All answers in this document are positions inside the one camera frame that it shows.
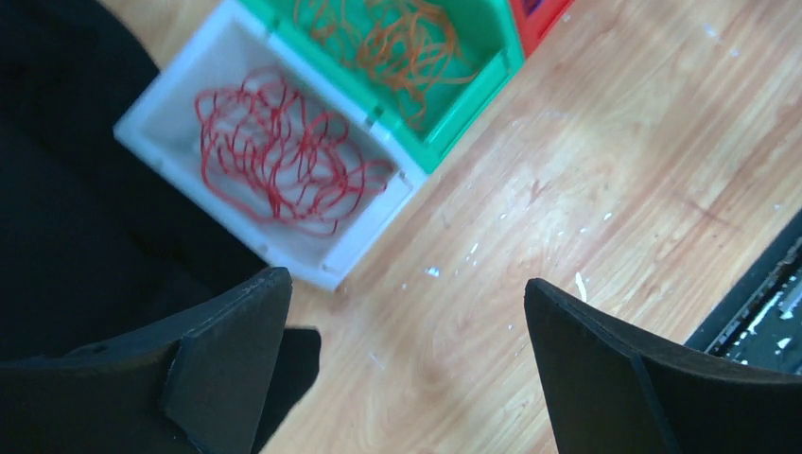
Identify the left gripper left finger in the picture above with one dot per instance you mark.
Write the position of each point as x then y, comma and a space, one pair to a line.
198, 381

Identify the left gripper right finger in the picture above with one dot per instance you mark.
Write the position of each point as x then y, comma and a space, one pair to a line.
612, 387

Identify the black shirt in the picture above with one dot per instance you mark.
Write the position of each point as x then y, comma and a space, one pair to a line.
94, 244

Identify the white plastic bin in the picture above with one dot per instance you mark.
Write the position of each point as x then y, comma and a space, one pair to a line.
249, 131

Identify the green plastic bin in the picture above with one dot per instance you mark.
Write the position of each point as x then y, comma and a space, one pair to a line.
424, 70

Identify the red plastic bin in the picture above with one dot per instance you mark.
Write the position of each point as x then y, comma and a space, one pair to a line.
535, 18

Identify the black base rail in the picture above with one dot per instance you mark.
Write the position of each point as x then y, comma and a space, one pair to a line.
758, 322

